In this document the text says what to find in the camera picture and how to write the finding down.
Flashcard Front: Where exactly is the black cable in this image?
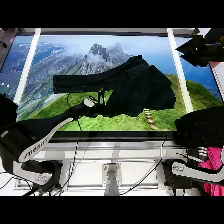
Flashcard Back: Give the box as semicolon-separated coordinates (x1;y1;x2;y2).
119;133;174;196
58;91;84;196

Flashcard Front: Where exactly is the pink garment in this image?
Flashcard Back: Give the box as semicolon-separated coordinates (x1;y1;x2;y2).
197;146;224;197

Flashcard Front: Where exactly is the black long-sleeved shirt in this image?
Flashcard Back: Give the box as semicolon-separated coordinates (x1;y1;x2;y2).
52;54;177;118

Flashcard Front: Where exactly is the silver frame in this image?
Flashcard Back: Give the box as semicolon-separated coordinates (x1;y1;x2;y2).
0;139;224;197

